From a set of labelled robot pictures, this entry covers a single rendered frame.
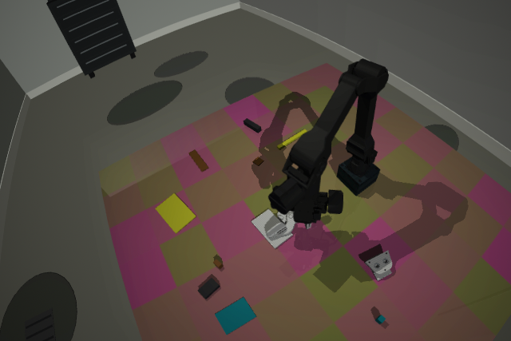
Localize yellow flat bar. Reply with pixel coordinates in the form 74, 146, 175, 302
277, 129, 307, 149

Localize small teal cube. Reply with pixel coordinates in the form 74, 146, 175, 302
375, 315, 385, 324

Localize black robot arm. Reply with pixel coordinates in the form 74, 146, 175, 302
268, 58, 389, 224

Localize teal flat rectangular plate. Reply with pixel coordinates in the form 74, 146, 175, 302
215, 297, 256, 335

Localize yellow flat rectangular plate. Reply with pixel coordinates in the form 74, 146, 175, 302
156, 193, 196, 233

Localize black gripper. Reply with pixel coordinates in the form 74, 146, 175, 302
303, 188, 343, 214

